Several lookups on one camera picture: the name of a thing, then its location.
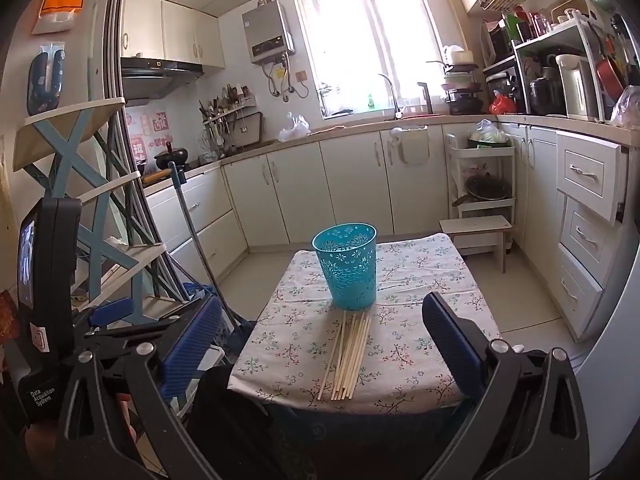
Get cream drawer unit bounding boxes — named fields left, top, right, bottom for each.
left=555, top=129, right=632, bottom=342

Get red plastic bag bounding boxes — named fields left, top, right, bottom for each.
left=489, top=91, right=517, bottom=115

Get floral tablecloth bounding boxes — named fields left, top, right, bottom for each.
left=227, top=232, right=501, bottom=416

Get wall utensil rack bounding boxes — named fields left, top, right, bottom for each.
left=198, top=85, right=257, bottom=158

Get bundle of bamboo chopsticks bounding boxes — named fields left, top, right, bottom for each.
left=317, top=309, right=373, bottom=402

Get teal plastic lattice basket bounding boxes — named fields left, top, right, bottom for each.
left=312, top=221, right=378, bottom=311

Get clear plastic bag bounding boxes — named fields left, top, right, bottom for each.
left=609, top=85, right=640, bottom=128

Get white plastic bag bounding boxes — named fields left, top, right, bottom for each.
left=278, top=112, right=312, bottom=142

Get red hanging pan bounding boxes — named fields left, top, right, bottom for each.
left=595, top=57, right=626, bottom=98

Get red patterned wall stickers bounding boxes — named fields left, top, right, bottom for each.
left=127, top=110, right=173, bottom=161

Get dark wok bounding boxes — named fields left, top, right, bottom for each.
left=452, top=174, right=513, bottom=207

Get cream wall cabinets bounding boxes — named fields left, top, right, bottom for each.
left=121, top=0, right=226, bottom=68

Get blue bag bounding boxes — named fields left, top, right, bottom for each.
left=181, top=281, right=217, bottom=307

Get kitchen window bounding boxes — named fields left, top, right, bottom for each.
left=292, top=0, right=453, bottom=120

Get blue and white folding shelf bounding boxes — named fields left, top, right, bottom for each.
left=12, top=97, right=191, bottom=331

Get bag of green vegetables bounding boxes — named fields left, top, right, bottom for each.
left=467, top=119, right=511, bottom=150

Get black rice cooker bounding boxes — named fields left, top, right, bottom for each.
left=529, top=76, right=563, bottom=116

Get chrome curved faucet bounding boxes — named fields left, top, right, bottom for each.
left=377, top=73, right=403, bottom=120

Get black range hood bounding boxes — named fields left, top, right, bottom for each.
left=120, top=57, right=205, bottom=106

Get cream kitchen base cabinets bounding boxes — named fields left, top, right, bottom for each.
left=142, top=120, right=558, bottom=283

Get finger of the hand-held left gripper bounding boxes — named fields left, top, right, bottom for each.
left=82, top=297, right=177, bottom=349

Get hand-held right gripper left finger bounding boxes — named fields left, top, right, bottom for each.
left=57, top=296, right=226, bottom=480

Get stack of pots and bowls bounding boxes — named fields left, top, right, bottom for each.
left=440, top=45, right=483, bottom=116

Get dark cloth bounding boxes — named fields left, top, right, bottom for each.
left=187, top=360, right=281, bottom=480

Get white kitchen trolley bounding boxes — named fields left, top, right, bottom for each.
left=445, top=132, right=517, bottom=251

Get wooden step stool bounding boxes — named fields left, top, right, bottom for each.
left=439, top=215, right=513, bottom=273

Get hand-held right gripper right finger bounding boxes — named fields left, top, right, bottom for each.
left=421, top=291, right=593, bottom=480

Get white thermos pot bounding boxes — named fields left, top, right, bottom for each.
left=556, top=54, right=601, bottom=121

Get blue dotted hanging holder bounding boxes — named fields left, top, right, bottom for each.
left=26, top=42, right=67, bottom=117

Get black cooking pot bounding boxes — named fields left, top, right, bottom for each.
left=154, top=142, right=191, bottom=171

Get grey door frame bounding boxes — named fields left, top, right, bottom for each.
left=87, top=0, right=201, bottom=311

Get white shelf rack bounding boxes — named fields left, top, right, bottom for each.
left=512, top=12, right=608, bottom=122

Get grey wall water heater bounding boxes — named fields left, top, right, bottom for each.
left=242, top=1, right=296, bottom=65

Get grey cutting board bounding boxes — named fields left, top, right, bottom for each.
left=232, top=111, right=264, bottom=148

